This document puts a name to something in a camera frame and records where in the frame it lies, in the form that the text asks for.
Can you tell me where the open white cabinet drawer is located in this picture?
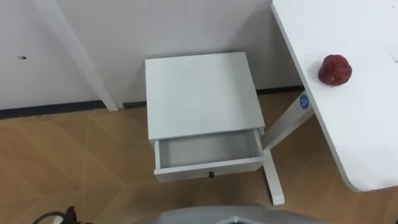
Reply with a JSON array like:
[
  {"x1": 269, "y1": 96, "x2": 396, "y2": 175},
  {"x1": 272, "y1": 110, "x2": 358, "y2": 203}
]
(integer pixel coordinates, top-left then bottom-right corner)
[{"x1": 153, "y1": 129, "x2": 266, "y2": 184}]

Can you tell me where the red apple soft toy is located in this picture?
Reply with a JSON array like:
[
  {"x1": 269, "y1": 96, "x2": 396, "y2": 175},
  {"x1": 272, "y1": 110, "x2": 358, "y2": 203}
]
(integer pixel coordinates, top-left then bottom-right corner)
[{"x1": 318, "y1": 54, "x2": 353, "y2": 86}]

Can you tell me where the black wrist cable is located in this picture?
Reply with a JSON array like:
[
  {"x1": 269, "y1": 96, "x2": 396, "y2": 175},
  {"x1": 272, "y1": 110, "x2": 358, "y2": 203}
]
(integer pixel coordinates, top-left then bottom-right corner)
[{"x1": 32, "y1": 211, "x2": 66, "y2": 224}]

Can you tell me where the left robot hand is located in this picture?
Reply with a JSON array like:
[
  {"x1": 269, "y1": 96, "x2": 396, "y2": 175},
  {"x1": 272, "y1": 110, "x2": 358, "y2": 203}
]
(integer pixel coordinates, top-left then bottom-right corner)
[{"x1": 59, "y1": 205, "x2": 94, "y2": 224}]

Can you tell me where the white bedside cabinet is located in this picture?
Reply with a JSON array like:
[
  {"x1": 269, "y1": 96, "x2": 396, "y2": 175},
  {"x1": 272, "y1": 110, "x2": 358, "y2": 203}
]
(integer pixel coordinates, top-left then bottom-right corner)
[{"x1": 144, "y1": 51, "x2": 266, "y2": 184}]

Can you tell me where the robot body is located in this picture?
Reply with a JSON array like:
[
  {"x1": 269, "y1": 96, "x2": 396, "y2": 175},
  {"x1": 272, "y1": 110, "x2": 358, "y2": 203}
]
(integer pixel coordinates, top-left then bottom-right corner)
[{"x1": 132, "y1": 204, "x2": 330, "y2": 224}]

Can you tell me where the white desk leg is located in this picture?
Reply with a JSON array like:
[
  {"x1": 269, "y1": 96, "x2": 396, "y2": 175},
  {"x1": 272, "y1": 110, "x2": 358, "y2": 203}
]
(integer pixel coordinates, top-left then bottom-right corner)
[{"x1": 32, "y1": 0, "x2": 119, "y2": 112}]

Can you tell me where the white desk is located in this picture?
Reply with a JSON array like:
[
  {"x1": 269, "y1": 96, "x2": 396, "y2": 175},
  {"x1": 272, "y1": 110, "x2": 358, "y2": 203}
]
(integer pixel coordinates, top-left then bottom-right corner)
[{"x1": 259, "y1": 0, "x2": 398, "y2": 206}]

